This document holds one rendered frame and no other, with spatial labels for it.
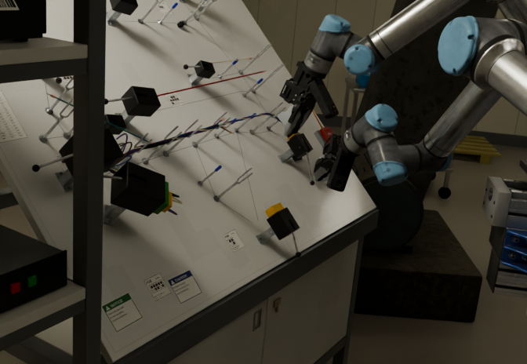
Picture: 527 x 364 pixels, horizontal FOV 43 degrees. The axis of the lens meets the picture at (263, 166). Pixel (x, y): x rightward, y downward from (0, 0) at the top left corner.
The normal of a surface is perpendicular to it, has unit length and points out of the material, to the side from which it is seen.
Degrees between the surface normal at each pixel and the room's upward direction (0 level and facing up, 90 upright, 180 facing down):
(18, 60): 90
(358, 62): 90
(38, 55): 90
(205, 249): 45
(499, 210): 90
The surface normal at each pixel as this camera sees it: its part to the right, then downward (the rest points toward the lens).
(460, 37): -0.93, -0.02
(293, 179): 0.65, -0.51
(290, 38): -0.13, 0.27
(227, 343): 0.83, 0.22
